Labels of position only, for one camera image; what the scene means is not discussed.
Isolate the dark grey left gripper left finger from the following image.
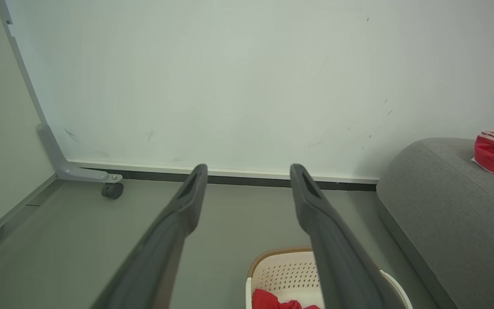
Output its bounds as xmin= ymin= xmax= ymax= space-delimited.
xmin=90 ymin=164 xmax=208 ymax=309

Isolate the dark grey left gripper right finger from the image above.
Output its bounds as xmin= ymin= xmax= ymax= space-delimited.
xmin=289 ymin=164 xmax=408 ymax=309

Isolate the red jersey with white trim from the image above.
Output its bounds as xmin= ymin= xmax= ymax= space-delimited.
xmin=252 ymin=289 xmax=321 ymax=309

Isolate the white garment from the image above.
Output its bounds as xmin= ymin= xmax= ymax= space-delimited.
xmin=471 ymin=157 xmax=494 ymax=174

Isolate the grey fabric sofa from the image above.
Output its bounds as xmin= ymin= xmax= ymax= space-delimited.
xmin=376 ymin=137 xmax=494 ymax=309

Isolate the cream perforated laundry basket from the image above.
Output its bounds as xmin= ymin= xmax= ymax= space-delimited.
xmin=246 ymin=246 xmax=413 ymax=309

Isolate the black caster wheel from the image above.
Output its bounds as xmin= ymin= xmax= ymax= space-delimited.
xmin=101 ymin=182 xmax=124 ymax=200

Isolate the grey partition stand leg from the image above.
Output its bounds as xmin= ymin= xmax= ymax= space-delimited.
xmin=37 ymin=124 xmax=123 ymax=184

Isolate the white partition bottom rail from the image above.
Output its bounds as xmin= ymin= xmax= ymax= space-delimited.
xmin=68 ymin=160 xmax=380 ymax=191

